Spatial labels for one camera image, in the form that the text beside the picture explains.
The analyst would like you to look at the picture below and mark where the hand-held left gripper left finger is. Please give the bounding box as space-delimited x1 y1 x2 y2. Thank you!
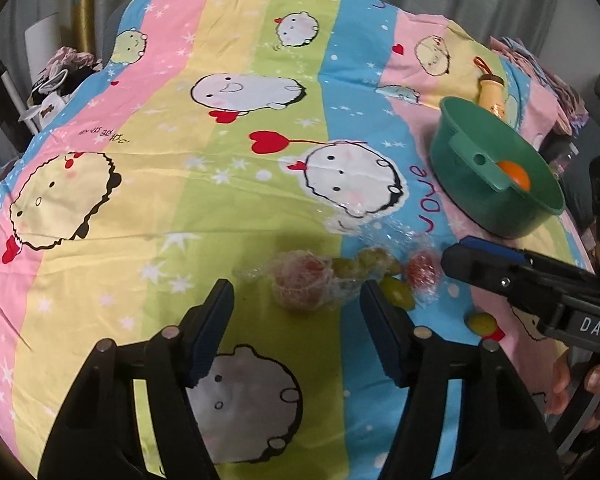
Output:
39 279 236 480

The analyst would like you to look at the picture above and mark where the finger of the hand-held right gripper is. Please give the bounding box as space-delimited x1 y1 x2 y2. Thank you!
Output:
460 237 600 286
440 246 596 321

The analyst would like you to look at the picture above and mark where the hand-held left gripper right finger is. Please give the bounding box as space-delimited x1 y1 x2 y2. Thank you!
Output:
360 280 563 480

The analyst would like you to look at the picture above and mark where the small green kumquat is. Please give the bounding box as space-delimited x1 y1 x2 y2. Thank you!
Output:
467 311 497 337
380 277 413 309

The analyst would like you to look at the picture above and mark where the green plastic basin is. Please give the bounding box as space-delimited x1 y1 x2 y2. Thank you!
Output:
428 96 566 240

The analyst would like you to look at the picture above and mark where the plastic-wrapped red fruit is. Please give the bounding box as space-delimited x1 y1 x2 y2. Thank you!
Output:
405 250 441 288
270 254 337 313

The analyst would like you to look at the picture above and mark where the orange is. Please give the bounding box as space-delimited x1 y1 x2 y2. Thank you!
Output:
497 160 532 193

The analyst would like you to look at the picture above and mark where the person's right hand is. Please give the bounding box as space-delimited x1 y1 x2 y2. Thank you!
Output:
545 354 600 415

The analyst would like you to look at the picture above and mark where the yellow bear bottle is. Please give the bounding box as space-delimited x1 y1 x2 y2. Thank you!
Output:
474 56 507 118

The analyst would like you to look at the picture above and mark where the pile of folded clothes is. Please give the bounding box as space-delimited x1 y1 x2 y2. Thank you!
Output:
490 35 591 136

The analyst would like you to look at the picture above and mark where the striped cartoon blanket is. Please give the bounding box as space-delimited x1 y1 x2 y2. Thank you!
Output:
0 0 600 480

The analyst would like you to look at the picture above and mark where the black and white bag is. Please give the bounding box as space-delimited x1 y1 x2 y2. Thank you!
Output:
30 46 103 126

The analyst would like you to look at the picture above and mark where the white board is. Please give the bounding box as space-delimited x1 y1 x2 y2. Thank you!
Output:
24 12 63 126

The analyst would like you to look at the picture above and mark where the gold curtain trim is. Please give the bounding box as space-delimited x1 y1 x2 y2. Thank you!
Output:
74 0 103 56

